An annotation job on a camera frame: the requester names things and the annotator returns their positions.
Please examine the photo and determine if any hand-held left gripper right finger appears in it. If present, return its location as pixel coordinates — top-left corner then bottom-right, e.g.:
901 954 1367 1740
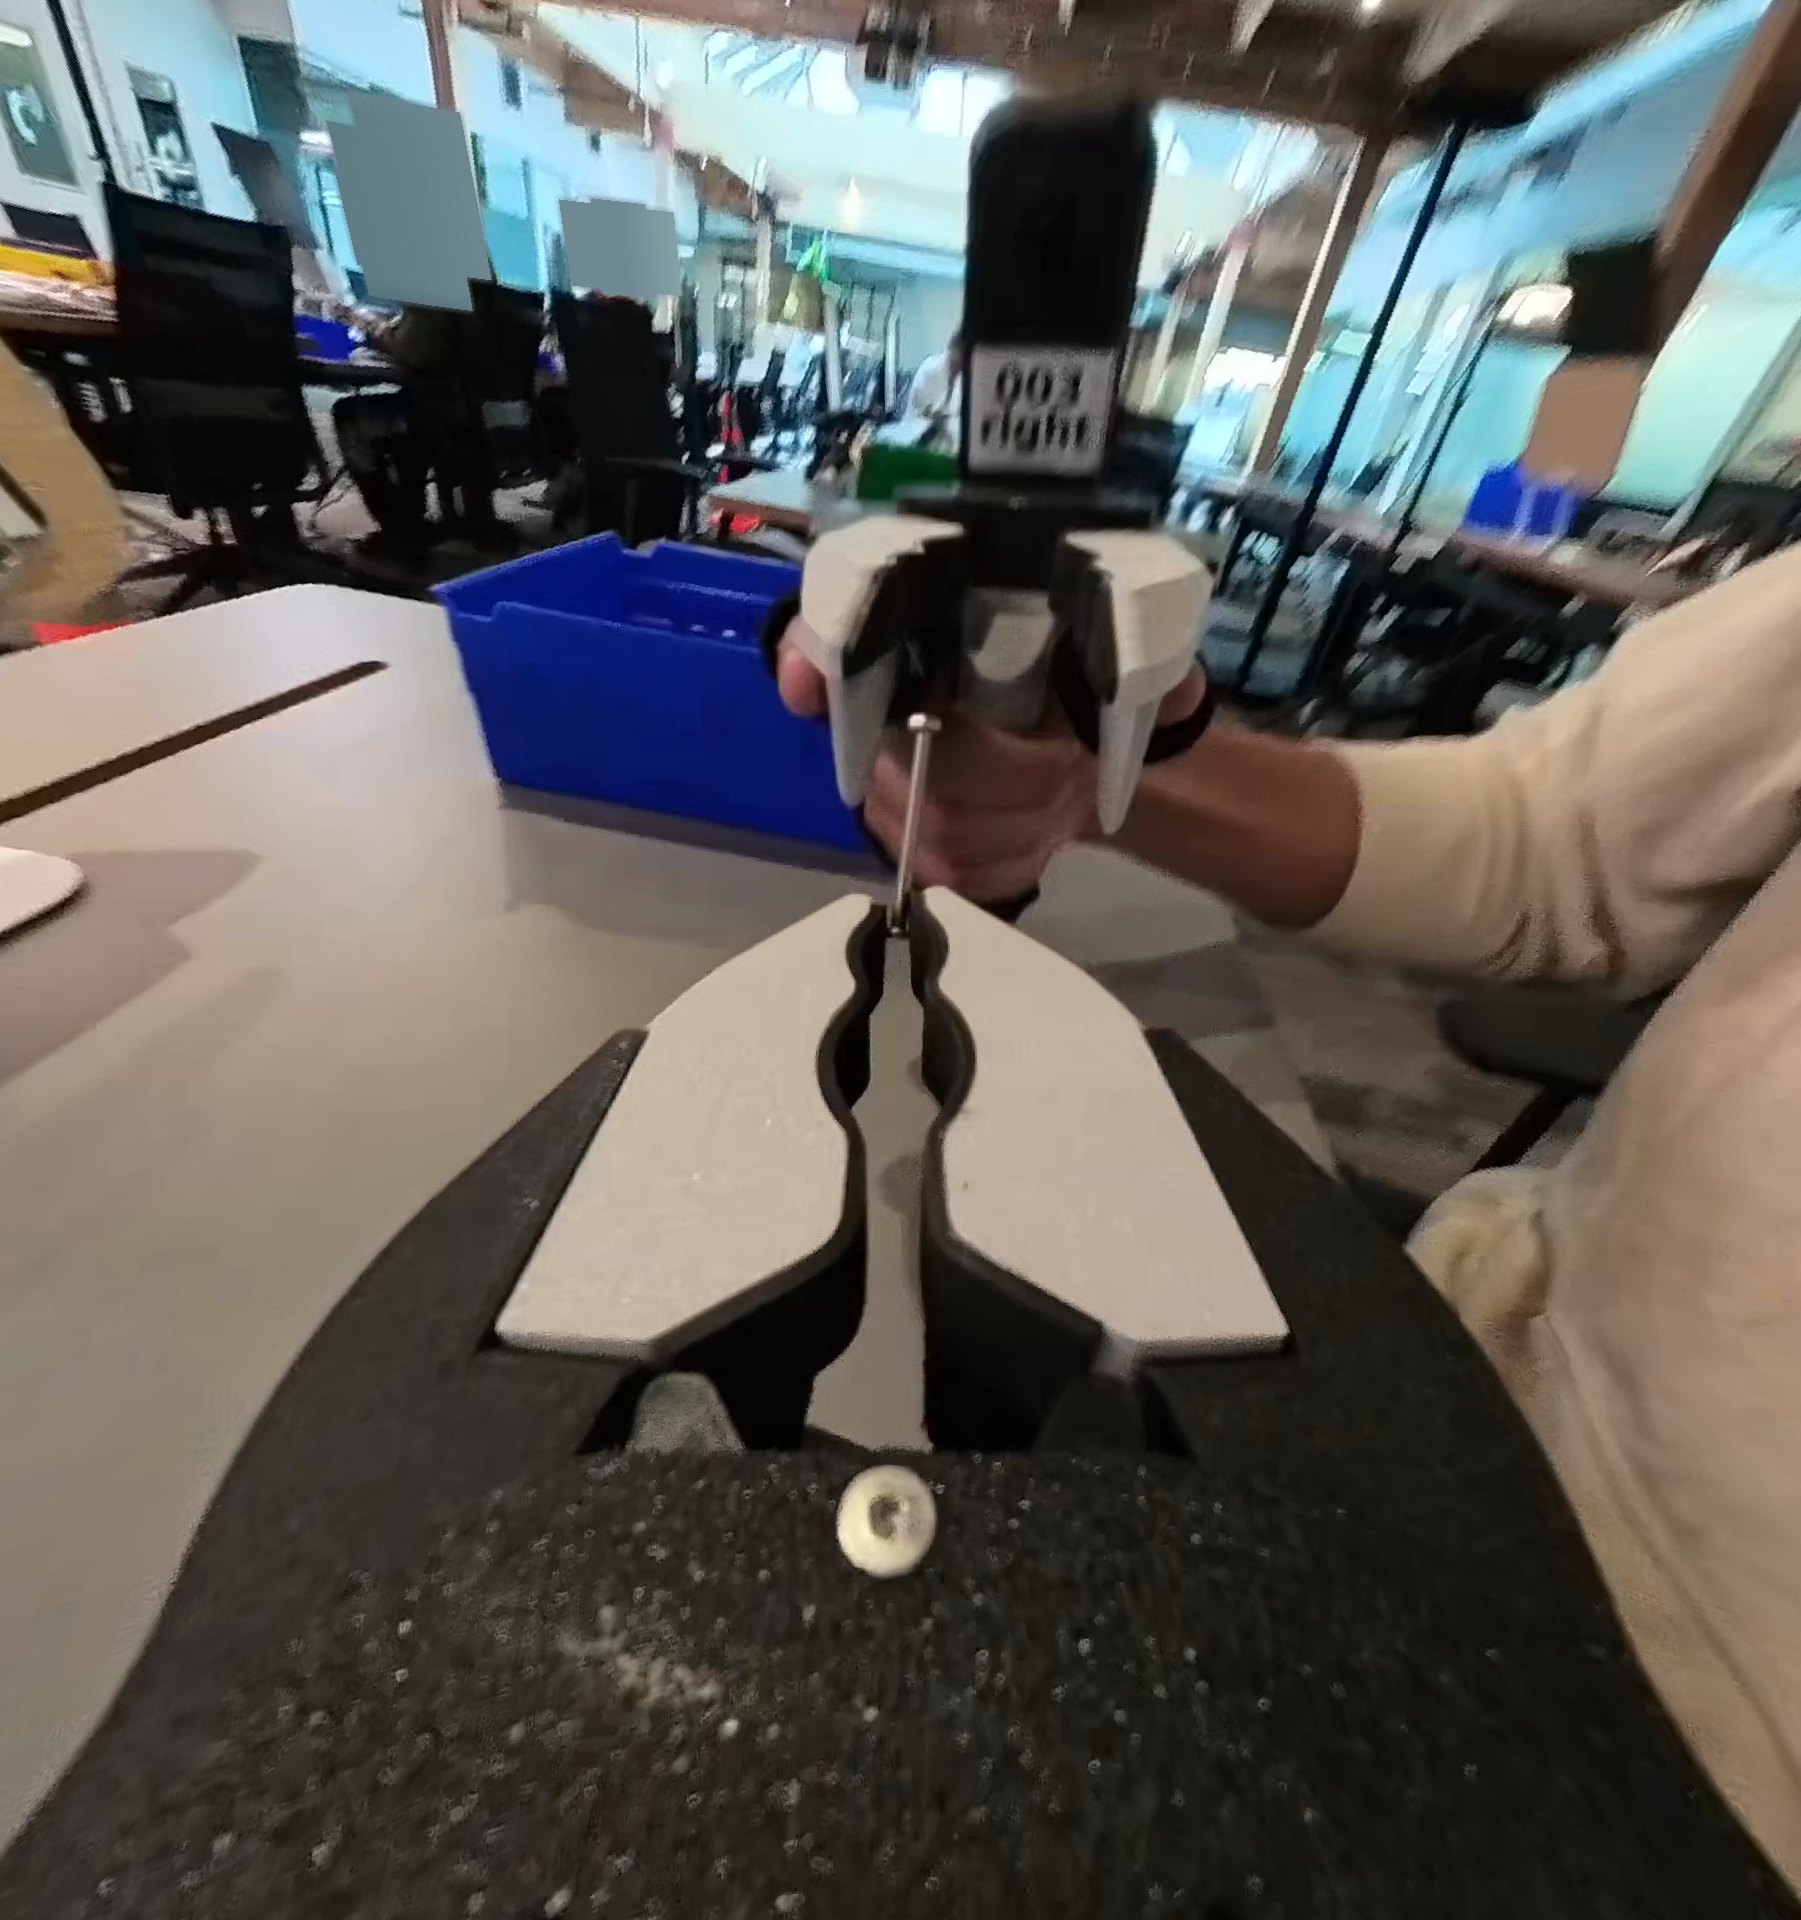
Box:
918 887 1291 1445

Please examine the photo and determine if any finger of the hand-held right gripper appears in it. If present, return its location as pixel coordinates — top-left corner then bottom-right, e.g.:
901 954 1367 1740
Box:
802 513 967 812
1057 529 1216 839

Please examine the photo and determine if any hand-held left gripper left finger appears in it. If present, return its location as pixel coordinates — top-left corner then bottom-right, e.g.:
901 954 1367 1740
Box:
495 891 875 1445

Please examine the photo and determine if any silver bolt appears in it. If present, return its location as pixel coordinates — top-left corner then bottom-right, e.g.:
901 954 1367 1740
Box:
885 718 942 935

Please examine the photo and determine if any blue plastic bin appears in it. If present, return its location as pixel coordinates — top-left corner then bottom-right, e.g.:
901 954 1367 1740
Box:
1466 462 1581 542
432 534 875 860

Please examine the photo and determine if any person's right forearm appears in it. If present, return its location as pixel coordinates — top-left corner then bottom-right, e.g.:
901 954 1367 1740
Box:
1140 517 1801 1000

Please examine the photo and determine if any person's right hand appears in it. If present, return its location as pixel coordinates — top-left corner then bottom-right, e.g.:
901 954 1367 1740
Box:
774 613 1194 920

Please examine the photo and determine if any green plastic bin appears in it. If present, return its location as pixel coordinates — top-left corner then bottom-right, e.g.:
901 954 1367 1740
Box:
851 438 967 508

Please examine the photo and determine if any black light stand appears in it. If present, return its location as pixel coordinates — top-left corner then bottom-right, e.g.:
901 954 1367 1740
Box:
1233 90 1535 706

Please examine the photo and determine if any wooden office desk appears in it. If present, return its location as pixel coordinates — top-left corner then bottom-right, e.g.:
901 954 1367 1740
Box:
1214 478 1683 610

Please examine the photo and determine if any black office chair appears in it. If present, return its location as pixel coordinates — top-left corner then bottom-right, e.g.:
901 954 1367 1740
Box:
545 284 711 544
100 181 334 579
1335 983 1666 1238

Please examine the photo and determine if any brown cardboard sheet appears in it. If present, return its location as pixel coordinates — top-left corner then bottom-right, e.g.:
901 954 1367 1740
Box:
1523 357 1656 493

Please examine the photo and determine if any person's cream sweater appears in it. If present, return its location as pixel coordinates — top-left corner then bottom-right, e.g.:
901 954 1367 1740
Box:
1405 901 1801 1920

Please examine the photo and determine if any white metal document stand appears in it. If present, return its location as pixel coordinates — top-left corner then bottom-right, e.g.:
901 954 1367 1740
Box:
0 398 88 973

